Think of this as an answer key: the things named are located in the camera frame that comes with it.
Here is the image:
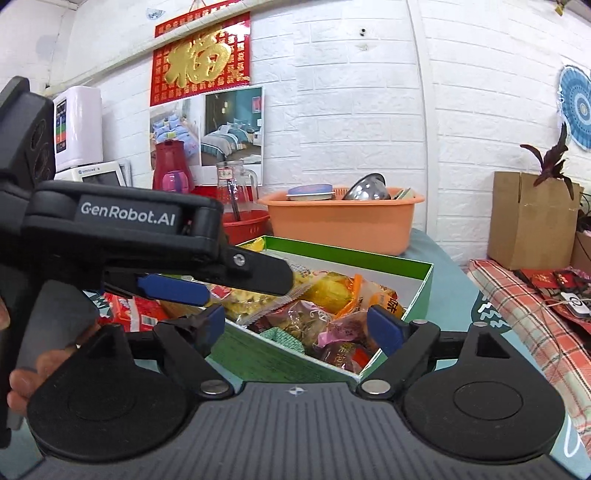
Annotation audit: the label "green snack packet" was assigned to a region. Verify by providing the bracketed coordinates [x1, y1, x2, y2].
[265, 327, 308, 356]

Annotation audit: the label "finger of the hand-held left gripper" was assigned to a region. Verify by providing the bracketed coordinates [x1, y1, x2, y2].
[104, 270, 213, 308]
[217, 241, 296, 297]

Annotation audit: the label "glass pitcher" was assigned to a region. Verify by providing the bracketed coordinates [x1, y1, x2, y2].
[215, 161, 259, 222]

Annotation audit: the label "person's left hand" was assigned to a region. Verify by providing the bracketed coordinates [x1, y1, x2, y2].
[8, 323, 102, 417]

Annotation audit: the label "red envelopes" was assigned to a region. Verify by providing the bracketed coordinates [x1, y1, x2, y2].
[512, 268, 591, 333]

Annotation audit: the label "orange plastic basin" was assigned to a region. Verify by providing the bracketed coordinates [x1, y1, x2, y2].
[257, 186, 426, 257]

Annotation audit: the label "brown nut snack packet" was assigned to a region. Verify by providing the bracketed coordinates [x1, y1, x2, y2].
[247, 300, 335, 344]

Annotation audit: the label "stainless steel bowl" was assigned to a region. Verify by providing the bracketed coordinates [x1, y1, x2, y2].
[342, 173, 392, 201]

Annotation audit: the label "small cardboard box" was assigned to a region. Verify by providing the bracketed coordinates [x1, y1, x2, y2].
[570, 231, 591, 274]

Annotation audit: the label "dark purple plant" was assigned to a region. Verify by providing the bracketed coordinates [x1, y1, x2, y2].
[519, 122, 575, 199]

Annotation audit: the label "white water purifier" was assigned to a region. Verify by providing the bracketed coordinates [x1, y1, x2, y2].
[53, 85, 103, 174]

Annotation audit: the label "tall cardboard box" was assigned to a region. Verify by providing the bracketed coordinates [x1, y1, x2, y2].
[487, 171, 585, 271]

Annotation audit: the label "clear yellow snack packet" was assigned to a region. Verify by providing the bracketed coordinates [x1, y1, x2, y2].
[208, 263, 317, 324]

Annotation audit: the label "white vertical wall pipe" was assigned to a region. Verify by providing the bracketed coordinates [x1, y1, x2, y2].
[406, 0, 439, 232]

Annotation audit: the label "yellow orange snack packet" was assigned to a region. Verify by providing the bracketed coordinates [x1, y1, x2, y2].
[305, 271, 365, 315]

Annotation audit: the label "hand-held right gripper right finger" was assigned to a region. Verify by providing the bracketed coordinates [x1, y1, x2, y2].
[358, 305, 513, 400]

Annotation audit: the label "bedding wall poster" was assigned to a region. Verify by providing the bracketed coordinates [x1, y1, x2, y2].
[148, 85, 265, 185]

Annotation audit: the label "blue round wall decoration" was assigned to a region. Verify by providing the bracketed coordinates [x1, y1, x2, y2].
[556, 65, 591, 151]

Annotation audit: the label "red gold wall hanging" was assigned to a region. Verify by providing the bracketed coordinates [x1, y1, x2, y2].
[148, 11, 252, 108]

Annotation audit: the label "blue rimmed bowl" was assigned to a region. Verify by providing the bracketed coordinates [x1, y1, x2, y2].
[285, 183, 335, 201]

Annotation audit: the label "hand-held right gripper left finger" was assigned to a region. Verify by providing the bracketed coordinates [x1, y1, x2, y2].
[78, 304, 236, 400]

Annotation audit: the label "green gift box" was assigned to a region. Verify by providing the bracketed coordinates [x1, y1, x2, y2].
[203, 234, 435, 384]

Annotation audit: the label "purple snack packet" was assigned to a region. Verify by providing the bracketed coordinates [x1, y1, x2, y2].
[318, 314, 384, 352]

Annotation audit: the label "red plastic basket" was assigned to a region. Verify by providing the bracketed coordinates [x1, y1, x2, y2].
[222, 210, 271, 247]

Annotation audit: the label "plaid cloth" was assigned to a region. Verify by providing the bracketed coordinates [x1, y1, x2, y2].
[467, 258, 591, 450]

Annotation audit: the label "red thermos jug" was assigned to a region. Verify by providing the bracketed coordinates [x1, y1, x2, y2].
[152, 140, 195, 195]

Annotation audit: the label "dark red snack packet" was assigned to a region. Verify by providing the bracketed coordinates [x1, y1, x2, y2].
[321, 344, 377, 376]

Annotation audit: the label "pile of mixed snack packets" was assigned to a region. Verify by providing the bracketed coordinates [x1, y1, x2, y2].
[83, 288, 169, 333]

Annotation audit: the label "pink thermos bottle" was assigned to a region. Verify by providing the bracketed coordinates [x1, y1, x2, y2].
[161, 170, 190, 193]

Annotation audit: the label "small white device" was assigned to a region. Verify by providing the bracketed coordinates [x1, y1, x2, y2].
[561, 291, 591, 319]

